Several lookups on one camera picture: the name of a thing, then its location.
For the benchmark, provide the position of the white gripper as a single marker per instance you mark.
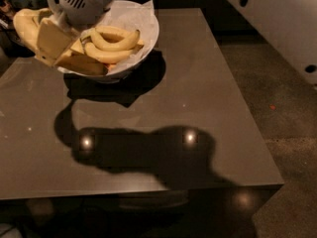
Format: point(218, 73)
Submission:
point(74, 7)

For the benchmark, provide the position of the long pale banana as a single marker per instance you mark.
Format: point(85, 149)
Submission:
point(27, 23)

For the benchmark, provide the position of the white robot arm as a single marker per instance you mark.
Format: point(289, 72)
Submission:
point(290, 26)

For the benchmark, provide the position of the curved yellow banana on top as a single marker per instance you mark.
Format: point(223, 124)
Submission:
point(126, 44)

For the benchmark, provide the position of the yellow banana lower right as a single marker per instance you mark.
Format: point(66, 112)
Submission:
point(109, 57)

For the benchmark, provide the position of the yellow banana back bunch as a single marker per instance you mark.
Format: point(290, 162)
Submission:
point(109, 33)

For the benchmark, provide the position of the white bowl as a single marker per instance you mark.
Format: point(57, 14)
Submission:
point(131, 16)

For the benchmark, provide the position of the white paper bowl liner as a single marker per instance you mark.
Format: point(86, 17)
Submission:
point(115, 46)

